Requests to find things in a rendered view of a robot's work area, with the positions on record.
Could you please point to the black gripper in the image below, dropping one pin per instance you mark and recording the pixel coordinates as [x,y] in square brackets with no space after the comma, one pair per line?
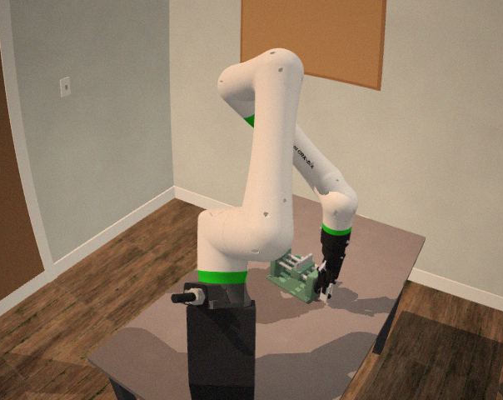
[327,276]

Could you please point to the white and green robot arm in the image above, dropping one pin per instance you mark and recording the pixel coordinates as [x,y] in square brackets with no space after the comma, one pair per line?
[265,92]

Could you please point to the green clamp slide with handwheel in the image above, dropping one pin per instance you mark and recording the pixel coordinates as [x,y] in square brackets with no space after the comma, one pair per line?
[296,280]

